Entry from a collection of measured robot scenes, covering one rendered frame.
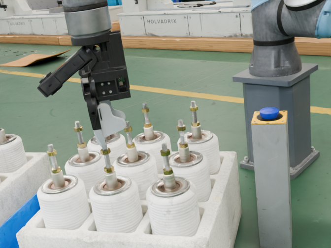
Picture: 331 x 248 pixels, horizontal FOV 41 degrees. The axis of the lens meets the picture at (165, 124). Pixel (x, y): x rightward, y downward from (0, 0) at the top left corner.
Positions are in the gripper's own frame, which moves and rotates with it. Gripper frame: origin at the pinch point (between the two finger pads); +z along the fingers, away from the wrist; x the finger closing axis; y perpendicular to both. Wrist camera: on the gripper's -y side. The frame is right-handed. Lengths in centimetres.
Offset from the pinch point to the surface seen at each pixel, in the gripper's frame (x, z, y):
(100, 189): -1.1, 9.3, -1.6
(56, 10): 404, 5, -60
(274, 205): 3.7, 22.7, 33.7
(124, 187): -1.8, 9.4, 3.0
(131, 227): -4.1, 16.9, 3.2
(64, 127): 114, 35, -26
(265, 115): 5.5, 2.4, 33.5
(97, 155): 15.7, 9.3, -2.9
